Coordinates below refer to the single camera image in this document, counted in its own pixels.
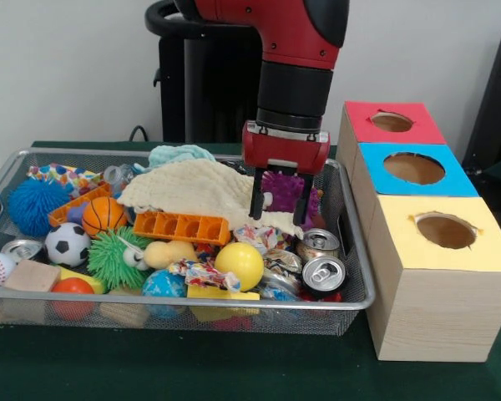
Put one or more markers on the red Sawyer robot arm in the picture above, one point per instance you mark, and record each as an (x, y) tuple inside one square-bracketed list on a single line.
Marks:
[(292, 42)]

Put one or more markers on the green spiky ball with eyes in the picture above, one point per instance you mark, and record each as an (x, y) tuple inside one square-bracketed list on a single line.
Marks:
[(108, 259)]

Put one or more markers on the cream knitted cloth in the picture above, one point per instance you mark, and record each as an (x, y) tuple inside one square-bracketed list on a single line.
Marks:
[(192, 188)]

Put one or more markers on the blue spiky ball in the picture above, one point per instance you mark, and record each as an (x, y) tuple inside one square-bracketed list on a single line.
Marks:
[(35, 206)]

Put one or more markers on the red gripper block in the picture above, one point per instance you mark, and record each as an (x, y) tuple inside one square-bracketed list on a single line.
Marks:
[(284, 150)]

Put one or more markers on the orange red ball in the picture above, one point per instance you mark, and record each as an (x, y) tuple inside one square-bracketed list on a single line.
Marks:
[(73, 286)]

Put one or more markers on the colourful wrapper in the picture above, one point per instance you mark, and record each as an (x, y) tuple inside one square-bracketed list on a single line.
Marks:
[(256, 239)]

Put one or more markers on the small orange basketball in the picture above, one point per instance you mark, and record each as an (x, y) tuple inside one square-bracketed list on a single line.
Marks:
[(104, 215)]

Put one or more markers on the yellow smooth ball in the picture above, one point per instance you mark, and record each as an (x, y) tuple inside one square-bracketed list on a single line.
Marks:
[(240, 265)]

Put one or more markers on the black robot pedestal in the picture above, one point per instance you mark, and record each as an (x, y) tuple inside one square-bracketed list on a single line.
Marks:
[(204, 92)]

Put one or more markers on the purple spiky ball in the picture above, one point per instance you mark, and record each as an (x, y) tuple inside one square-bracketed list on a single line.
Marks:
[(281, 188)]

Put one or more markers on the black upright panel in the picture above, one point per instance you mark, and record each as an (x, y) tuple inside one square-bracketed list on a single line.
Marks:
[(497, 96)]

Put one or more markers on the wooden box with three holes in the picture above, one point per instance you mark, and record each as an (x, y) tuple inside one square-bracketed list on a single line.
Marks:
[(434, 317)]

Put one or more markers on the small soccer ball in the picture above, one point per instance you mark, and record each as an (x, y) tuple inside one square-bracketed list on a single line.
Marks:
[(67, 246)]

